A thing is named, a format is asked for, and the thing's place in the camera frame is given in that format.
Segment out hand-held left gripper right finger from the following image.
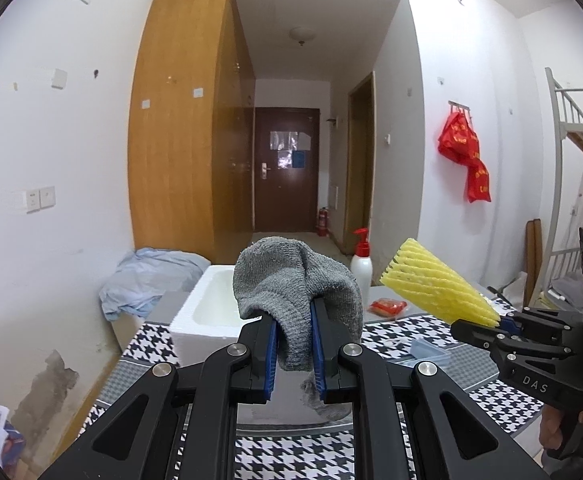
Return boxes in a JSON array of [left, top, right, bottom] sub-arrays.
[[311, 299, 552, 480]]

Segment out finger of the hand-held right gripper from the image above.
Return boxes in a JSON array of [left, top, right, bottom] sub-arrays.
[[496, 309, 581, 337], [450, 319, 572, 361]]

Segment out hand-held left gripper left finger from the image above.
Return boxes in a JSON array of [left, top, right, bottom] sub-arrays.
[[36, 315, 280, 480]]

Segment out blue face mask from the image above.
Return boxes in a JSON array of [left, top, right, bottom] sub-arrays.
[[410, 338, 452, 361]]

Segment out yellow foam fruit net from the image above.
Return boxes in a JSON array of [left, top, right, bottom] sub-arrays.
[[380, 237, 501, 328]]

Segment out grey sock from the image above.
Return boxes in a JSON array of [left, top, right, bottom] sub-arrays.
[[232, 236, 363, 423]]

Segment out white foam box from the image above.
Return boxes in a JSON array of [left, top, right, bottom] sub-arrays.
[[170, 264, 355, 428]]

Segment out person's right hand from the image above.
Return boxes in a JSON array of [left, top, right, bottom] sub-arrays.
[[539, 402, 567, 453]]

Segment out wooden boards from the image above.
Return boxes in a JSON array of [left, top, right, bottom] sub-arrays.
[[525, 219, 545, 311]]

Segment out red snack packet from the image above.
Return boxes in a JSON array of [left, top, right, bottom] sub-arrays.
[[369, 297, 406, 318]]

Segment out white lotion bottle red pump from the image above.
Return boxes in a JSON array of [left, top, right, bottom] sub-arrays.
[[350, 227, 373, 303]]

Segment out houndstooth tablecloth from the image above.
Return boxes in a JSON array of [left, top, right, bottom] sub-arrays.
[[79, 310, 547, 480]]

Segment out light blue cloth pile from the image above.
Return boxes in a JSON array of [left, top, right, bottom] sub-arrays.
[[99, 247, 207, 321]]

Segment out red plastic bag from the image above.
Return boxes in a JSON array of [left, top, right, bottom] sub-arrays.
[[466, 157, 492, 204], [438, 111, 481, 163]]

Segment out dark brown door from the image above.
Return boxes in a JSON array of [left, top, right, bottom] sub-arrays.
[[253, 106, 321, 233]]

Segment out wooden wardrobe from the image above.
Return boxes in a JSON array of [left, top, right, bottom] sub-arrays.
[[128, 0, 256, 266]]

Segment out ceiling lamp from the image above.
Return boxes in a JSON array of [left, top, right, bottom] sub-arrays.
[[289, 27, 318, 47]]

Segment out wooden side door frame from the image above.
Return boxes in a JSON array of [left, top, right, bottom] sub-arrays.
[[344, 72, 376, 256]]

